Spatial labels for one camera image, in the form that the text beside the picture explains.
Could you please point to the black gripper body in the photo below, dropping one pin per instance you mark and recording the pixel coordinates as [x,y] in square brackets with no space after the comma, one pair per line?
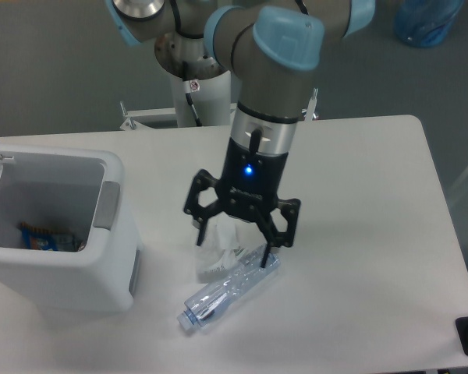
[248,186]

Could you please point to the white trash can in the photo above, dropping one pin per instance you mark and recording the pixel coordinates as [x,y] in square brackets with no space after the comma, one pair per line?
[79,191]

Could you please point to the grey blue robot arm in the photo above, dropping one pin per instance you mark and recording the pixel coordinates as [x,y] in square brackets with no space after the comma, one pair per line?
[274,50]

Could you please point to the crumpled white paper tissue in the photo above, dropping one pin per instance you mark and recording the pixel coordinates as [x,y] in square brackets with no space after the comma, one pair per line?
[220,251]

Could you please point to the clear plastic water bottle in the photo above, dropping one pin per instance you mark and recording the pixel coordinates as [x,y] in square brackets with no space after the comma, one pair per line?
[213,299]

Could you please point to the blue snack wrapper in bin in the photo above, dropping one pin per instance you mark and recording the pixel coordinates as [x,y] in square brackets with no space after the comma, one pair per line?
[48,240]

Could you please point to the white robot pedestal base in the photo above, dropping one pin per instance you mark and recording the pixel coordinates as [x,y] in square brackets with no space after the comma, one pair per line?
[201,88]

